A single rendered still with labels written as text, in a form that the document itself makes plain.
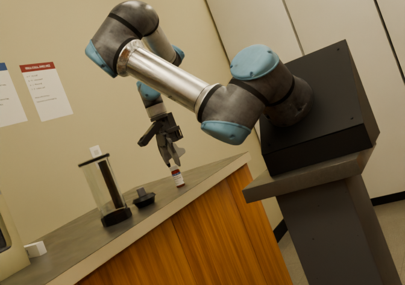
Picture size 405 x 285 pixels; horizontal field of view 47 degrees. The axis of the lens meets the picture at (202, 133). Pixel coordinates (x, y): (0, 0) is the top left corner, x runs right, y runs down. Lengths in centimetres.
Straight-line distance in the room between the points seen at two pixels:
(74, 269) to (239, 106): 57
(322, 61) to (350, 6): 236
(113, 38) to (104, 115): 126
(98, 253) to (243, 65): 61
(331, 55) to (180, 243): 77
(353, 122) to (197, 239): 74
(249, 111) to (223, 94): 8
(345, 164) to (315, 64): 34
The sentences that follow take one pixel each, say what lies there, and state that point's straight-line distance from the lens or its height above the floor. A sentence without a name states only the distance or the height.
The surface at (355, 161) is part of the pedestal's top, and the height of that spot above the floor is 93.
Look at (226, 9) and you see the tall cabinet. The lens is 404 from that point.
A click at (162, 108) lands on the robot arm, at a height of 125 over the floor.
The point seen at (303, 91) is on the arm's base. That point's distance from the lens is 130.
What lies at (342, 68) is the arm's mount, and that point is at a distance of 136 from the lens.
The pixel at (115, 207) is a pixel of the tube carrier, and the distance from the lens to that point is 157.
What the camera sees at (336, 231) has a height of 75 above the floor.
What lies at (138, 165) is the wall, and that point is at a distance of 265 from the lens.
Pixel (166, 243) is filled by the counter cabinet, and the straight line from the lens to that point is 156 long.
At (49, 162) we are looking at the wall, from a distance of 222.
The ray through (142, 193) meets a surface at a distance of 171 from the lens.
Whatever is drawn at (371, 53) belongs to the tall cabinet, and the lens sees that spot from 372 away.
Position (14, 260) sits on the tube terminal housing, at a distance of 150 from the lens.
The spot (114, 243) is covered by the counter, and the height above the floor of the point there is 93.
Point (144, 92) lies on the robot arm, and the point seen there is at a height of 132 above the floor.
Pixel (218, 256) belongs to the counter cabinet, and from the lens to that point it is 180.
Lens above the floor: 117
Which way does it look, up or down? 2 degrees down
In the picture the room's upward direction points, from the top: 21 degrees counter-clockwise
